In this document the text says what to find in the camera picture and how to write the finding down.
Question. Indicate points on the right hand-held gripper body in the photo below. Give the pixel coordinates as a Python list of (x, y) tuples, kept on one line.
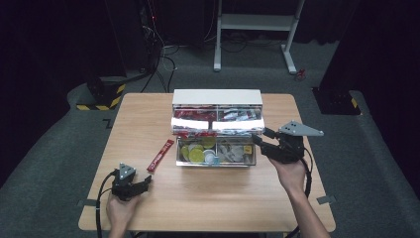
[(287, 148)]

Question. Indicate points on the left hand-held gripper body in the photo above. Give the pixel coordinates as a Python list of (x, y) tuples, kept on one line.
[(125, 186)]

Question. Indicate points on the red stick packet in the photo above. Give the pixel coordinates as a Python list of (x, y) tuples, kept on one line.
[(160, 155)]

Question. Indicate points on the clear drawer with packets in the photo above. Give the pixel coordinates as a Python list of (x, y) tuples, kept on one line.
[(218, 124)]

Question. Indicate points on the white drawer cabinet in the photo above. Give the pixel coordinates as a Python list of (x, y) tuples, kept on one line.
[(217, 96)]

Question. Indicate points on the person's right hand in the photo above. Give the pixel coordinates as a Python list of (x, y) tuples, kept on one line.
[(290, 175)]

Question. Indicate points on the person's left hand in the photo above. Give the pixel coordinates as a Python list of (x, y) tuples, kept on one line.
[(119, 213)]

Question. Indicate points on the small yellow square packet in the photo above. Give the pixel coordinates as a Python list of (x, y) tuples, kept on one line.
[(247, 149)]

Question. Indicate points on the heap of grey sachets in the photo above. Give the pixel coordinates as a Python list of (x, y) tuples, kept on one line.
[(231, 153)]

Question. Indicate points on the pile of white packets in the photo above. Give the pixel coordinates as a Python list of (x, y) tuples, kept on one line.
[(239, 114)]

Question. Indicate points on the grey tape piece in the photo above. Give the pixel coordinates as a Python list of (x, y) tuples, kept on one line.
[(326, 199), (86, 202)]

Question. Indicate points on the small blue item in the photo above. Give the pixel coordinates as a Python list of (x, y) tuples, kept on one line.
[(216, 161)]

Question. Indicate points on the clear drawer with capsules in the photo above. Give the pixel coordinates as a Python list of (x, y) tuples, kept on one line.
[(216, 163)]

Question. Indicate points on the white round capsule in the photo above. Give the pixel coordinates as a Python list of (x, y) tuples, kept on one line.
[(208, 155)]

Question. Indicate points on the small red floor object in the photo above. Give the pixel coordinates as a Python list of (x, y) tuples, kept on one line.
[(299, 75)]

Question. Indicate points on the pile of red packets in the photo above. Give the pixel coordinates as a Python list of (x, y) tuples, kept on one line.
[(194, 114)]

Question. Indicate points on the black yellow striped stand base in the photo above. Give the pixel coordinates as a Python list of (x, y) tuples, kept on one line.
[(105, 95)]

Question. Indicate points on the white metal stand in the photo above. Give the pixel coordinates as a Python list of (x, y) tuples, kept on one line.
[(254, 22)]

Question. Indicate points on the black curtain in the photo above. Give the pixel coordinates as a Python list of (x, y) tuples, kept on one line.
[(379, 49), (39, 66)]

